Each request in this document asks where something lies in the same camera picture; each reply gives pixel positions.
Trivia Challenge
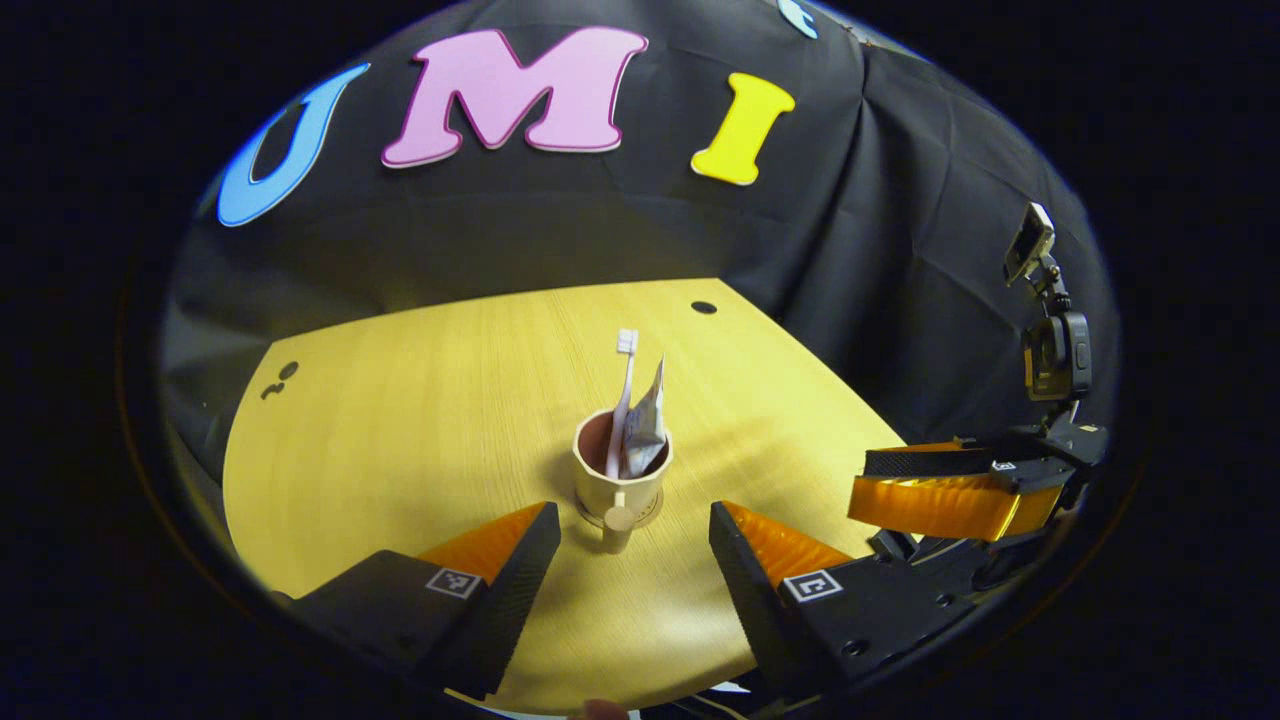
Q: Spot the beige cup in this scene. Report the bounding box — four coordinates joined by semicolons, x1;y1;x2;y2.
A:
572;407;674;554

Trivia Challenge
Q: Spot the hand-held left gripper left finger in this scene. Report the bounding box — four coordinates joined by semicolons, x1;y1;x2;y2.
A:
270;501;563;701

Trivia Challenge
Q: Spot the white toothbrush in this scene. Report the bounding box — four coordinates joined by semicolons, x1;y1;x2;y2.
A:
605;329;641;479

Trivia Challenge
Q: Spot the black backdrop cloth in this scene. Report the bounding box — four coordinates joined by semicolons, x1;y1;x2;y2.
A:
160;0;1121;481

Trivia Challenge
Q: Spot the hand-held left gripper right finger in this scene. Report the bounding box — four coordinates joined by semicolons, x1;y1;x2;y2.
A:
708;501;981;701

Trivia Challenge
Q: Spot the wooden desktop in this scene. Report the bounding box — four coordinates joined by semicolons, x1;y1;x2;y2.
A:
222;278;911;716

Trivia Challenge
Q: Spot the white toothpaste tube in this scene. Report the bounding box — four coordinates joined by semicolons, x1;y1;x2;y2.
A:
622;356;669;479

